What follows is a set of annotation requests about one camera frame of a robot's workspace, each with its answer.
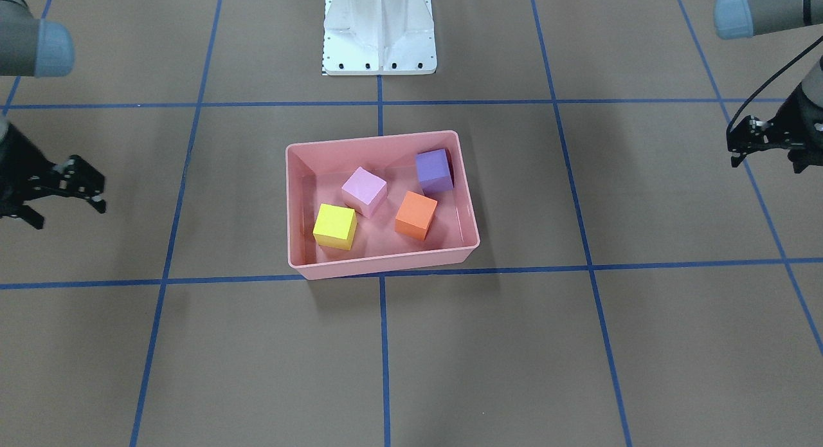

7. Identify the yellow foam block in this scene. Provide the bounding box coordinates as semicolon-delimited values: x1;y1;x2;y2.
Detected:
312;203;357;251

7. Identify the pink plastic bin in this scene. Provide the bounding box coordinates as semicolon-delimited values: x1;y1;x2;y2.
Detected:
285;131;481;280

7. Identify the white camera stand pillar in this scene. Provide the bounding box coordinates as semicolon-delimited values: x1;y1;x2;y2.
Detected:
321;0;438;76

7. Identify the pink foam block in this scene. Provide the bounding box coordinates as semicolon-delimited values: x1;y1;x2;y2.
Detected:
341;167;388;218

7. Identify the orange foam block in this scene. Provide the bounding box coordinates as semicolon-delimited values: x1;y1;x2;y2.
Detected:
394;191;438;241

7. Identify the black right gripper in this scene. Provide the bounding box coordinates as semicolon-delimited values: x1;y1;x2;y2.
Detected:
1;122;107;230

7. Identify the purple foam block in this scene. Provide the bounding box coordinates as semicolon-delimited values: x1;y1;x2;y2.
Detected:
415;149;455;196

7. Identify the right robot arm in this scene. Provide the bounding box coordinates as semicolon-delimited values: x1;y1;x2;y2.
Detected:
1;0;107;230

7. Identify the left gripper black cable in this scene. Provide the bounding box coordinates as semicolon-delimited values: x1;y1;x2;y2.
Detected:
725;34;823;136

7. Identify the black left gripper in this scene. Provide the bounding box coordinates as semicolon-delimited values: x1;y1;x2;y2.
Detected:
726;84;822;174

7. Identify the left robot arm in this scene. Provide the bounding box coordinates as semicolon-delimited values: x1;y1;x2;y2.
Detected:
712;0;822;174

